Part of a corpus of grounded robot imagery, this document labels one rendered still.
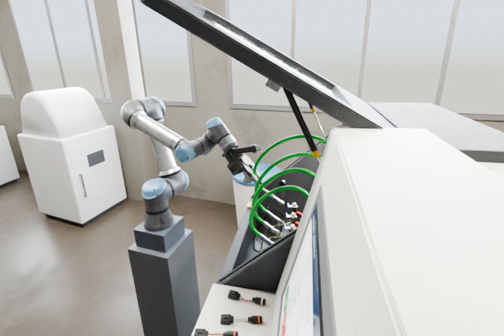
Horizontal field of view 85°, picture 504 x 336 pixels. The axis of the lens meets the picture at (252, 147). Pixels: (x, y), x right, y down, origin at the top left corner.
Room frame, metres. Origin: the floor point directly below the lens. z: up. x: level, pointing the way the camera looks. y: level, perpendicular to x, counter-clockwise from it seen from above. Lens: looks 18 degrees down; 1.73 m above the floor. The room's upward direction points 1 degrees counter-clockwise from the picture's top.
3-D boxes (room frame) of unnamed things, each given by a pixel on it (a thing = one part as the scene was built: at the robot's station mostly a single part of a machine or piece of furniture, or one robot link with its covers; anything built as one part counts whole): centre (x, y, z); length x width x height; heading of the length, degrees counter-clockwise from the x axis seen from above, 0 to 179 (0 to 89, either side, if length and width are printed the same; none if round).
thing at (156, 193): (1.26, 0.49, 1.07); 0.13 x 0.12 x 0.14; 152
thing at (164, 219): (1.25, 0.49, 0.95); 0.15 x 0.15 x 0.10
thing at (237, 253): (1.10, 0.05, 0.87); 0.62 x 0.04 x 0.16; 169
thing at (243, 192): (2.53, -0.04, 0.31); 0.51 x 0.51 x 0.62
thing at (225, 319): (0.61, 0.04, 0.99); 0.12 x 0.02 x 0.02; 88
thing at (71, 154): (2.92, 2.00, 0.71); 0.72 x 0.66 x 1.42; 71
